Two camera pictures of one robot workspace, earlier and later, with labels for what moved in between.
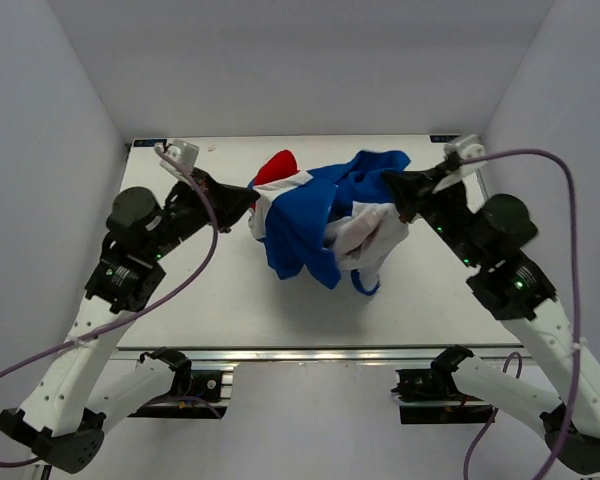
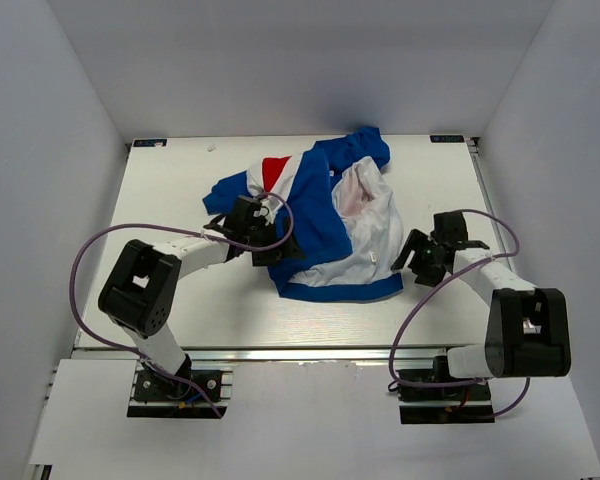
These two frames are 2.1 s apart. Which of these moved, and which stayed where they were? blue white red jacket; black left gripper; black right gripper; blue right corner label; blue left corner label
Moved: blue white red jacket; black right gripper; black left gripper
Stayed: blue left corner label; blue right corner label
